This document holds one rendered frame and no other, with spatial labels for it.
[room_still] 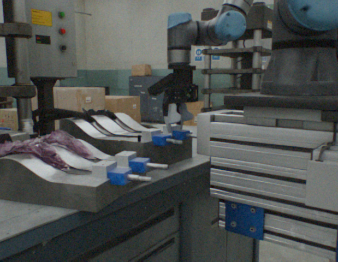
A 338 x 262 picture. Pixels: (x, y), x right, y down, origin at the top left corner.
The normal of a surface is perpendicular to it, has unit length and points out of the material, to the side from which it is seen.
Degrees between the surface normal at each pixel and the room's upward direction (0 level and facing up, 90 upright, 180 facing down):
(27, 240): 90
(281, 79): 72
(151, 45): 90
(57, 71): 90
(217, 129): 90
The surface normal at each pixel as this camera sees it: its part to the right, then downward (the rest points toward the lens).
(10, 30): 0.29, 0.15
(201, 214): 0.81, 0.09
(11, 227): 0.00, -0.99
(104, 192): 0.94, 0.05
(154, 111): -0.51, 0.13
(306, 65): -0.21, -0.16
